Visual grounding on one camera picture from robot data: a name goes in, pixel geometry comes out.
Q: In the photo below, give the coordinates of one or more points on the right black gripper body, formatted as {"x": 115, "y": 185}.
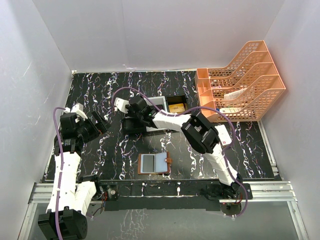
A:
{"x": 136, "y": 116}

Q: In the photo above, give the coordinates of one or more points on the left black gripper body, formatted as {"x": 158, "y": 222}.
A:
{"x": 92, "y": 125}

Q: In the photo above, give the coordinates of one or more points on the white plastic bin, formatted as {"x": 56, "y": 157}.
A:
{"x": 161, "y": 103}

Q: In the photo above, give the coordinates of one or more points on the black bin with gold card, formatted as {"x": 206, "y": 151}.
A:
{"x": 180, "y": 98}

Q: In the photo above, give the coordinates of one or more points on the brown leather card holder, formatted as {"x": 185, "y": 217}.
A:
{"x": 162, "y": 163}

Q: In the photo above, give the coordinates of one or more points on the white phone box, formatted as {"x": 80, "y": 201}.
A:
{"x": 223, "y": 135}

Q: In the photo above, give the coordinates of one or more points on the orange mesh file organizer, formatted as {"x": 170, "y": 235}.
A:
{"x": 252, "y": 68}

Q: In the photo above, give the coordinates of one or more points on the black plastic bin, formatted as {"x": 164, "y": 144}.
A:
{"x": 133, "y": 126}

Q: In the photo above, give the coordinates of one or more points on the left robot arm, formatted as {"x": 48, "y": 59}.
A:
{"x": 65, "y": 216}

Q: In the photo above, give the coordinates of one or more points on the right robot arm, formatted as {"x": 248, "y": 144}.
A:
{"x": 200, "y": 133}

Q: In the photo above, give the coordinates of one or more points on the gold credit card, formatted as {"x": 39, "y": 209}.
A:
{"x": 177, "y": 108}

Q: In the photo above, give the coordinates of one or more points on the white blue item in organizer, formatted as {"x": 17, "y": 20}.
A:
{"x": 229, "y": 110}

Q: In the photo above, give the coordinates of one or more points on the white paper in organizer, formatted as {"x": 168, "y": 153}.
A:
{"x": 235, "y": 94}

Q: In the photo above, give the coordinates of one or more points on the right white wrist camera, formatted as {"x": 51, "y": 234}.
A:
{"x": 121, "y": 105}

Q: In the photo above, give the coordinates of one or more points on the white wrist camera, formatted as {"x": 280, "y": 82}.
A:
{"x": 121, "y": 105}
{"x": 78, "y": 109}

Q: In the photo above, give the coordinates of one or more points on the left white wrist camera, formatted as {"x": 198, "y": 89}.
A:
{"x": 78, "y": 109}

